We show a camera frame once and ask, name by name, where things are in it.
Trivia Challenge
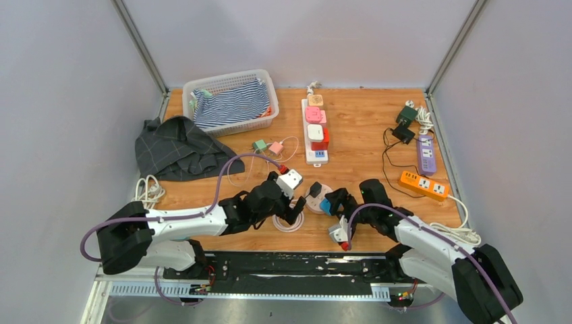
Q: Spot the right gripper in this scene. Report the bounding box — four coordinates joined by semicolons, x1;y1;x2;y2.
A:
325;188;377;234

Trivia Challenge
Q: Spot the blue plug adapter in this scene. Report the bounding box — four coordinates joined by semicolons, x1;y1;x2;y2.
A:
319;199;332;216

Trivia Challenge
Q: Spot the round pink socket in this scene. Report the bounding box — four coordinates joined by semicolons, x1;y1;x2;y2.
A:
304;183;333;214

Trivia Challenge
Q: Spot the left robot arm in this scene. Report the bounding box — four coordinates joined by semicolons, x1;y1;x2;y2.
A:
96;169;306;279

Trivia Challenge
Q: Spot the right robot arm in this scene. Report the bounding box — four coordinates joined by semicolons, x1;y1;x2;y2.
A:
320;179;523;323

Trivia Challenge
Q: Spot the red plug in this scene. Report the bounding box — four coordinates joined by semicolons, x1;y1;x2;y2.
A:
311;128;330;151

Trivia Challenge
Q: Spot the white plug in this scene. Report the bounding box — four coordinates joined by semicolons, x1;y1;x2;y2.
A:
306;124;324;142

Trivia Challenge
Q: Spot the pink plug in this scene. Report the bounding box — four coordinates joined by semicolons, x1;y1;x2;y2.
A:
304;106;327;126

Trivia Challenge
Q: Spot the beige plug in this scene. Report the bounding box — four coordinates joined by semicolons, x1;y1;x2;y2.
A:
307;94;324;107

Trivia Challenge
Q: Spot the white long power strip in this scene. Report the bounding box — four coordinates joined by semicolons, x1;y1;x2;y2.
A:
301;99;329;167

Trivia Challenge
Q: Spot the green small charger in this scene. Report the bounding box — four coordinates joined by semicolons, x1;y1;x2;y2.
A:
252;140;268;153

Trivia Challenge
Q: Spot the black adapter at right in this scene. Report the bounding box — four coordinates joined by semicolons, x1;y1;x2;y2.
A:
391;124;415;144

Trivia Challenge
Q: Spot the orange power strip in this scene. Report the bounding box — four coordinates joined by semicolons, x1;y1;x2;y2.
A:
398;171;450;202

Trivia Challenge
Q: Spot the purple power strip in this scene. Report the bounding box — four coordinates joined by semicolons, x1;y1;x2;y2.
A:
416;135;436;176

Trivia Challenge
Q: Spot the dark green adapter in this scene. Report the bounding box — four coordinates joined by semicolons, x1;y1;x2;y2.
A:
396;105;418;128

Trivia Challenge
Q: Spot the striped cloth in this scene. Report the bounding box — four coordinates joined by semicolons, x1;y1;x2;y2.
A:
190;79;270;129

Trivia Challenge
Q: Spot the white plastic basket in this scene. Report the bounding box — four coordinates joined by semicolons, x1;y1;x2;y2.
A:
182;69;279;137

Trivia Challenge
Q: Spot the dark grey plaid cloth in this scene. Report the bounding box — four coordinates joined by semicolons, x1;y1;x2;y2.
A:
134;116;236;182

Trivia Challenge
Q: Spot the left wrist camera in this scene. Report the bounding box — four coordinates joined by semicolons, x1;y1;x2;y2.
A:
276;169;304;199

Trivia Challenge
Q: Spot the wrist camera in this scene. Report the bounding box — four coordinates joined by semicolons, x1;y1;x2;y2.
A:
328;217;348;245
276;169;304;199

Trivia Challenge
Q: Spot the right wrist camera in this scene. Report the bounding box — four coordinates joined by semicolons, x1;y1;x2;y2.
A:
328;217;348;245

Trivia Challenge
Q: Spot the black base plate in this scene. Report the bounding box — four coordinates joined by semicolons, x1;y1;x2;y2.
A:
160;251;414;296

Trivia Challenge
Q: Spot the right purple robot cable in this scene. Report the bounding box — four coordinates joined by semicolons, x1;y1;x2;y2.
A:
341;203;519;324

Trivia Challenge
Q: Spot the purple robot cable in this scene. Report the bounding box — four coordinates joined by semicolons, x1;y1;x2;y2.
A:
341;203;519;324
79;153;287;308

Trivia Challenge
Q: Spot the white coiled cable left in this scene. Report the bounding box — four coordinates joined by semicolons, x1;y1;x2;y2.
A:
125;174;166;220

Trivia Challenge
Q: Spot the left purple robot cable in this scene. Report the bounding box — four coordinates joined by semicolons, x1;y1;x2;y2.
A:
79;153;287;308

